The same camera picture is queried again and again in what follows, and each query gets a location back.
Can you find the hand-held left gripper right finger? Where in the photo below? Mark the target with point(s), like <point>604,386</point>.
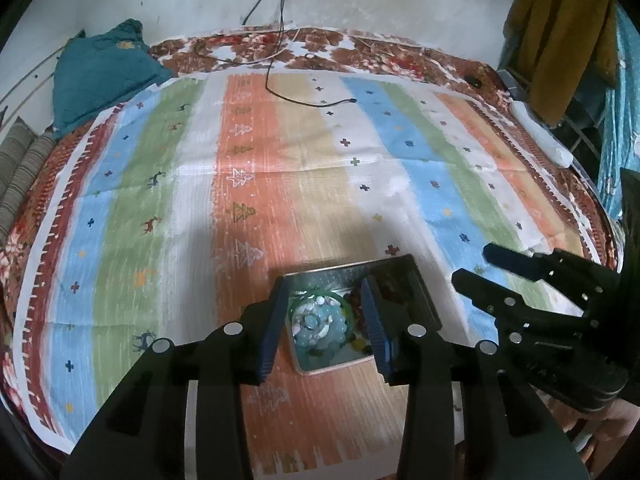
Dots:
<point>375,325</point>

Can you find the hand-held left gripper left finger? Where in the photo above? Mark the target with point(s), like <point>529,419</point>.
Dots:
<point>272,330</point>

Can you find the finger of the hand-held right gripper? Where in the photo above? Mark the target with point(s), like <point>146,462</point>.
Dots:
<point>515,260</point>
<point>485,290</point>

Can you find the metal tin box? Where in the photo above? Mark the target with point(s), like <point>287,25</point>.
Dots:
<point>400,272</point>

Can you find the person's right forearm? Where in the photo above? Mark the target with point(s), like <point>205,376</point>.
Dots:
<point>615,422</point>

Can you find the white oblong object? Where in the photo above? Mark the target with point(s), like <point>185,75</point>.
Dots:
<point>542,132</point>

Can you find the striped printed blanket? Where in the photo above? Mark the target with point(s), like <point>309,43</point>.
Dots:
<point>200,200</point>

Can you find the small black object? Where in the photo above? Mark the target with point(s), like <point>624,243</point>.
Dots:
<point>473,80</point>

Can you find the blue patterned curtain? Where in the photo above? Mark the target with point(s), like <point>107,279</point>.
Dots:
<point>622,110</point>

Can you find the mustard yellow garment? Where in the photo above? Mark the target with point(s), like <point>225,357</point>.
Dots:
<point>560,35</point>

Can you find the brown floral bedsheet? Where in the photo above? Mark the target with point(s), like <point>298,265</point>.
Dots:
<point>350,47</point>

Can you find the striped grey cushion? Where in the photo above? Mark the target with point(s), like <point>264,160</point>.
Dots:
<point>25,170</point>

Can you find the teal cloth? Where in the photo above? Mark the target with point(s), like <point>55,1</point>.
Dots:
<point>105,75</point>

